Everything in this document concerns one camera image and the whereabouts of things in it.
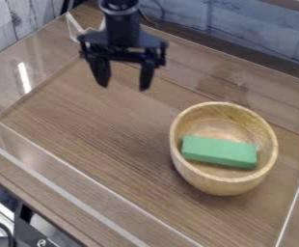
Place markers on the green rectangular stick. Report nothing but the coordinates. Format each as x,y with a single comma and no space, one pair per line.
221,152

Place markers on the clear acrylic corner bracket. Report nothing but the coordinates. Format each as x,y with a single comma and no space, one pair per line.
74,28

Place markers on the black table frame bracket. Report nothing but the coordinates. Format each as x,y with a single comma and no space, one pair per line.
26,236

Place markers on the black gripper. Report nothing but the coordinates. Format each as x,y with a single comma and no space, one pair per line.
122,42

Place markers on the round wooden bowl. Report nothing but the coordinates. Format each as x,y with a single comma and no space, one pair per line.
225,121

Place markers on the clear acrylic tray wall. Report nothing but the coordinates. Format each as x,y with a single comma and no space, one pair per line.
96,216

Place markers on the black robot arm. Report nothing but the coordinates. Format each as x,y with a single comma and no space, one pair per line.
118,7

